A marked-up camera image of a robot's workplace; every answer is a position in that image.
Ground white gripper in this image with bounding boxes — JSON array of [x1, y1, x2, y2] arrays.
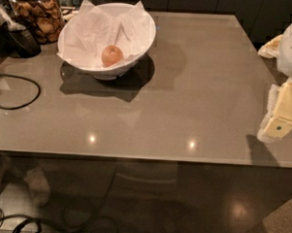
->
[[257, 23, 292, 144]]

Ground red yellow apple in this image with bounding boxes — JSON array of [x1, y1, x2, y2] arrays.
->
[[101, 45, 123, 67]]

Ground white ceramic bowl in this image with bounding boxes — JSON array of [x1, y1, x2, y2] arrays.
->
[[55, 0, 158, 83]]

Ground white paper napkin liner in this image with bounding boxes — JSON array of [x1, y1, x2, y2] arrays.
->
[[56, 0, 156, 71]]

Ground glass jar of snacks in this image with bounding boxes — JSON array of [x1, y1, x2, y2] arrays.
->
[[9, 0, 64, 44]]

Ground black appliance with handle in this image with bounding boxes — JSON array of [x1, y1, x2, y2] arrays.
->
[[0, 4, 41, 59]]

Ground black cable on table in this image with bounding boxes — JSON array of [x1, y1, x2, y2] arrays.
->
[[0, 72, 42, 112]]

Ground black cables on floor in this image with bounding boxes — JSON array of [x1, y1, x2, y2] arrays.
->
[[0, 206, 116, 233]]

